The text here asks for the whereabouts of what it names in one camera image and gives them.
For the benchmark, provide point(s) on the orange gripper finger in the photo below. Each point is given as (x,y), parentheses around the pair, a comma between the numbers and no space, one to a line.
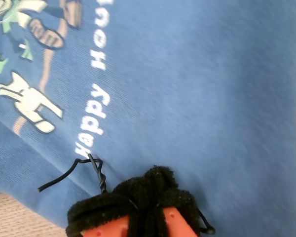
(177,212)
(106,214)

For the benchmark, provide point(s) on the blue printed T-shirt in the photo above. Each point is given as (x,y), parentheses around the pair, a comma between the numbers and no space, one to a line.
(187,86)

